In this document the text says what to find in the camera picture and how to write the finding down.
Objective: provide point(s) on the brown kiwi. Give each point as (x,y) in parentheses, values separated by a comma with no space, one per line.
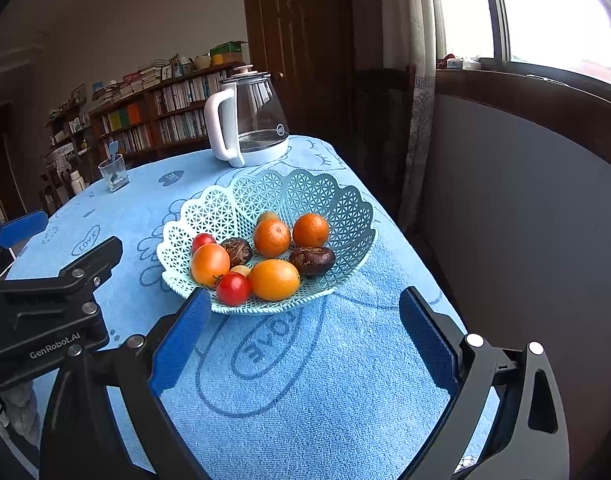
(267,215)

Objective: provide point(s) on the tan round fruit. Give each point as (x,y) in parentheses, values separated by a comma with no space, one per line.
(242,270)

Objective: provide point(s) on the red tomato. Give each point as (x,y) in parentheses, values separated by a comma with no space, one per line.
(234,289)
(200,240)

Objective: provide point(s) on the white thermos bottle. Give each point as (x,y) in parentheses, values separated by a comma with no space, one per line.
(78,184)

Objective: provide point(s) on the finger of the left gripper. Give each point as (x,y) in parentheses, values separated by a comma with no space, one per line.
(23,228)

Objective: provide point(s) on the dark mangosteen in basket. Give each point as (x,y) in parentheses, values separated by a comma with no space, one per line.
(312,262)

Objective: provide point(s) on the beige patterned curtain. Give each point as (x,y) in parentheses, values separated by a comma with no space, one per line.
(414,38)

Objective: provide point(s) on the small orange in basket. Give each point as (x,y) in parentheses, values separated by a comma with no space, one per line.
(310,230)
(272,238)

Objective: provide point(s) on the glass kettle white handle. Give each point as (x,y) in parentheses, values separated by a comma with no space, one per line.
(245,120)

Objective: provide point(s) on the window with dark frame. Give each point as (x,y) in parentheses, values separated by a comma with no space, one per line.
(572,35)

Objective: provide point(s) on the clear drinking glass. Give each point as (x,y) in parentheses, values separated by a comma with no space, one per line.
(114,173)

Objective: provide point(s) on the dark wooden door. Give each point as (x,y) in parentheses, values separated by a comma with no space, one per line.
(307,46)

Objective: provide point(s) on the blue terry tablecloth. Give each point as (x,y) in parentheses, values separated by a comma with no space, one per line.
(333,390)

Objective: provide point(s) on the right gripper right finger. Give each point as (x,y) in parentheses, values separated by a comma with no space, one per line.
(505,417)

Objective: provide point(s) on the wooden bookshelf with books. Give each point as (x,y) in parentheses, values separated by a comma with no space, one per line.
(158,111)

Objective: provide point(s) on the teal lattice fruit basket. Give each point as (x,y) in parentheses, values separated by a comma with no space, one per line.
(233,212)

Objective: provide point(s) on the large orange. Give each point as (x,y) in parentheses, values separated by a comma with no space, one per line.
(209,263)

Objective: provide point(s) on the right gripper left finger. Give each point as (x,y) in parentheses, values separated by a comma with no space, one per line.
(81,438)

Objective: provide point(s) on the dark open shelf unit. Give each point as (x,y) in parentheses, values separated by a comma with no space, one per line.
(71,149)

